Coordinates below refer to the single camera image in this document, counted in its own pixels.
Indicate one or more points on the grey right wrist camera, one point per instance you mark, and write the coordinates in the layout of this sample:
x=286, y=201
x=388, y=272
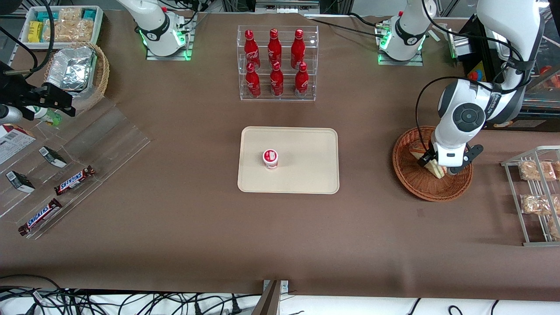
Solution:
x=9, y=113

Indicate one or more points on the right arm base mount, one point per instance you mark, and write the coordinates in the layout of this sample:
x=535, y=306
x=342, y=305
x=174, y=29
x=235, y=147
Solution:
x=168, y=57

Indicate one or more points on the black food warmer machine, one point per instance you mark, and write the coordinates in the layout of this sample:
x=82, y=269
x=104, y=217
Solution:
x=474, y=57

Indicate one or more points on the clear bag of crackers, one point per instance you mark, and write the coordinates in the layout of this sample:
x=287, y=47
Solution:
x=70, y=30
x=70, y=14

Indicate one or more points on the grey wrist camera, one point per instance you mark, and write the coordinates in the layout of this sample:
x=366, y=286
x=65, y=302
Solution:
x=447, y=154
x=9, y=113

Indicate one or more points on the red white yogurt cup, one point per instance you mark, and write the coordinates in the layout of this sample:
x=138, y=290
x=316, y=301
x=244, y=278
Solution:
x=270, y=159

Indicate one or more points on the dark metal post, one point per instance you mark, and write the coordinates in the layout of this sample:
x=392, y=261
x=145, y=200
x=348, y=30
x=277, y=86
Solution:
x=267, y=302

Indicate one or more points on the brown round wicker basket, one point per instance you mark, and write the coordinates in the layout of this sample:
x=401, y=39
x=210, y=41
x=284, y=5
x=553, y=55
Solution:
x=415, y=186

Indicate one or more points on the cream plastic tray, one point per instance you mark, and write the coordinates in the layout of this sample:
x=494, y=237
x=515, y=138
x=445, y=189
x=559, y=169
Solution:
x=302, y=175

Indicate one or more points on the small black white box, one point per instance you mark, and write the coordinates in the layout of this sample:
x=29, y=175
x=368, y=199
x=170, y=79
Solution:
x=20, y=182
x=52, y=157

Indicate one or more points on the white paper strip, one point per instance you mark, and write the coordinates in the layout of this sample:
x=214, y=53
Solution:
x=435, y=36

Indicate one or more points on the Snickers chocolate bar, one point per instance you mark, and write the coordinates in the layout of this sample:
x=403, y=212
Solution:
x=40, y=217
x=74, y=180

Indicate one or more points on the yellow snack packet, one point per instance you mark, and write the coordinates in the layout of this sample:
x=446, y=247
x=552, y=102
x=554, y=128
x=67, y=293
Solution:
x=35, y=31

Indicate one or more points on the triangle sandwich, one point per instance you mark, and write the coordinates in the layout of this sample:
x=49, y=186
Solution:
x=436, y=169

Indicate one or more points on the clear acrylic bottle rack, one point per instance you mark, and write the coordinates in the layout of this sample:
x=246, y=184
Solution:
x=315, y=61

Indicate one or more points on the silver metal bracket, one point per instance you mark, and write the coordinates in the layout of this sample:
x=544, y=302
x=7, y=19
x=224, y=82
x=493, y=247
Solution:
x=284, y=285

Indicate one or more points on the white printed carton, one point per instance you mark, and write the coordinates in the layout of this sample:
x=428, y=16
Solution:
x=13, y=144

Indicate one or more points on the aluminium foil container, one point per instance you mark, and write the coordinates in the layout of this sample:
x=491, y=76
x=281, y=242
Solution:
x=70, y=70

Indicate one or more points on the teal snack packet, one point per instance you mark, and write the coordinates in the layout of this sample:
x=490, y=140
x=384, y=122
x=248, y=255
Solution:
x=89, y=14
x=43, y=16

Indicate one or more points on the white plastic bin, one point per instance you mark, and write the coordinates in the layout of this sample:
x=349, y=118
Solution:
x=99, y=22

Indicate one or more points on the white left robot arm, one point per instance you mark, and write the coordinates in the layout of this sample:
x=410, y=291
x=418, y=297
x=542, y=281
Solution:
x=468, y=116

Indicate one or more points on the light tan wicker basket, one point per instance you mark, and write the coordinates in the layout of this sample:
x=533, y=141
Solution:
x=103, y=74

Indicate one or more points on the red cola bottle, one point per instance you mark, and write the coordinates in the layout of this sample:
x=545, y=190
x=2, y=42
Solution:
x=274, y=48
x=252, y=85
x=276, y=83
x=297, y=50
x=251, y=50
x=301, y=85

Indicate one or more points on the bagged crispy snack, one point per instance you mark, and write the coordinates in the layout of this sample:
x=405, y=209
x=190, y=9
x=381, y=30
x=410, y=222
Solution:
x=557, y=169
x=538, y=204
x=536, y=170
x=554, y=227

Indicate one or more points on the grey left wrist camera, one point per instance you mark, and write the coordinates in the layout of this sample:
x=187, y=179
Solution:
x=447, y=154

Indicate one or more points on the green white small bottle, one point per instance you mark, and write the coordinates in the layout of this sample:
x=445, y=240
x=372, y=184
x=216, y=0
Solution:
x=49, y=116

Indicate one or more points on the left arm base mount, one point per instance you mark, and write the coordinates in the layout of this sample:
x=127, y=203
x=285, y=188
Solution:
x=400, y=62

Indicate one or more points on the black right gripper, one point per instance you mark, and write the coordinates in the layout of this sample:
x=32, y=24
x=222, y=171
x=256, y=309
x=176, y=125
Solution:
x=12, y=92

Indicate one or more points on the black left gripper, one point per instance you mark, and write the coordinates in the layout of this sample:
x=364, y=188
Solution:
x=426, y=160

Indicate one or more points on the clear acrylic display stand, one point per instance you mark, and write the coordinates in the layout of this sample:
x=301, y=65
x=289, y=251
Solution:
x=113, y=135

